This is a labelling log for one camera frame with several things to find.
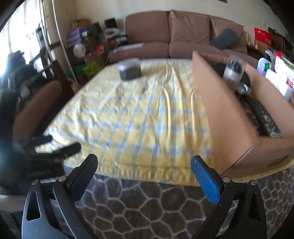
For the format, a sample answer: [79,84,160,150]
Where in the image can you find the clear bottle with black cap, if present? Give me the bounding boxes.
[223,56,247,93]

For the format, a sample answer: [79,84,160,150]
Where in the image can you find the cardboard box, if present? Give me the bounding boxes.
[192,51,293,179]

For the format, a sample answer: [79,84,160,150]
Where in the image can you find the brown chair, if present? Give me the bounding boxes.
[13,80,62,141]

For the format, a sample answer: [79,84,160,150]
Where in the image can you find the black patterned flat box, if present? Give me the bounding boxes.
[246,97,283,138]

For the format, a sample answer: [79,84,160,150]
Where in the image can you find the white storage container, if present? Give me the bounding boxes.
[265,69,293,102]

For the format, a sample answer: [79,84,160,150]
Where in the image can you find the black zip pouch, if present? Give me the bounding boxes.
[212,63,251,86]

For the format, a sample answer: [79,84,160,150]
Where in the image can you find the clear jar with dark contents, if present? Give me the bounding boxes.
[117,58,141,81]

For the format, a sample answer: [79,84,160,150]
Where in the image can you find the dark blue cushion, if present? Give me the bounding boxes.
[210,28,238,50]

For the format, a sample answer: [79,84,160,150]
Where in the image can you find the red box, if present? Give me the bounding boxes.
[254,28,273,46]

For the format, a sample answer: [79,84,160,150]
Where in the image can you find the pink brown sofa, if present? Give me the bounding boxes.
[109,10,258,67]

